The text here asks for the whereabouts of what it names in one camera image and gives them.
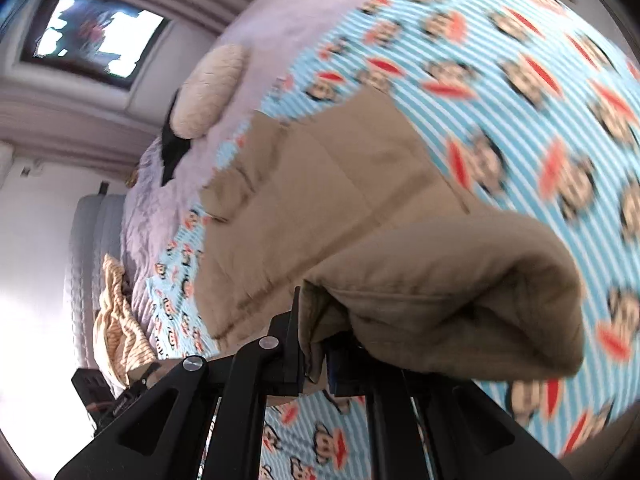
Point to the grey padded headboard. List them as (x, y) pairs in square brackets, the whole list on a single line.
[(95, 232)]

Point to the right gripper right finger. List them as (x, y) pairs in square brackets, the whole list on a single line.
[(430, 426)]

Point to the black cloth on bed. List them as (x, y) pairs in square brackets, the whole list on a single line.
[(173, 147)]

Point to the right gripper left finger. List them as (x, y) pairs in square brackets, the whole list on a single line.
[(203, 419)]

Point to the lavender bed cover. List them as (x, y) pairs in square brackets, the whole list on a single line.
[(273, 31)]

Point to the round cream pleated cushion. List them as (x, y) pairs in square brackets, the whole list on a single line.
[(206, 93)]

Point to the tan puffer jacket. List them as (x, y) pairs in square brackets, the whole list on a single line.
[(344, 213)]

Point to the window with dark frame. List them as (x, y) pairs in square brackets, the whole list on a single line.
[(107, 41)]

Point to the orange striped cloth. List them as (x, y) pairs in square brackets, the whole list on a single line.
[(119, 343)]

